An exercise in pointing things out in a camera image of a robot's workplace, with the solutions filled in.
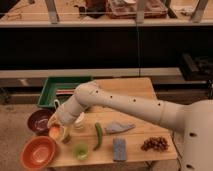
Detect black cable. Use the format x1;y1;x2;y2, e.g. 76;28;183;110
170;131;185;171

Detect orange apple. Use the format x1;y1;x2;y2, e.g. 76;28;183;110
49;126;61;140

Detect grey crumpled cloth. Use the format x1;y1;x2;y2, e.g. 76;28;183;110
105;121;135;134

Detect green plastic cup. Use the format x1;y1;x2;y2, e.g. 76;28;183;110
73;142;88;160

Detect brown bar in tray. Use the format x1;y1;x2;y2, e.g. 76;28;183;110
56;89;74;95

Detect orange bowl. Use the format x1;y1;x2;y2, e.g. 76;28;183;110
20;136;57;171

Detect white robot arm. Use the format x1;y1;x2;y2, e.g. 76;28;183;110
48;81;213;171

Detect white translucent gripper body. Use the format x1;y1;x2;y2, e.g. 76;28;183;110
47;114;69;140

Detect white dish brush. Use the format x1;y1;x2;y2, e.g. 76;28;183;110
54;99;61;109

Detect red grape bunch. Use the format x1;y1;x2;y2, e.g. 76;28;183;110
141;137;169;151

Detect green plastic tray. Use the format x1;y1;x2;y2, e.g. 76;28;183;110
37;76;92;108

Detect green chili pepper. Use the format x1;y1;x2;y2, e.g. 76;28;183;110
93;122;103;151

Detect blue sponge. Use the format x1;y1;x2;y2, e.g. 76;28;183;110
113;138;127;162

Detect dark purple bowl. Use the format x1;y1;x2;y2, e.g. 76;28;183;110
27;109;53;136

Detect white plastic cup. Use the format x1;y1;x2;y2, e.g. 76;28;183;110
74;112;85;129

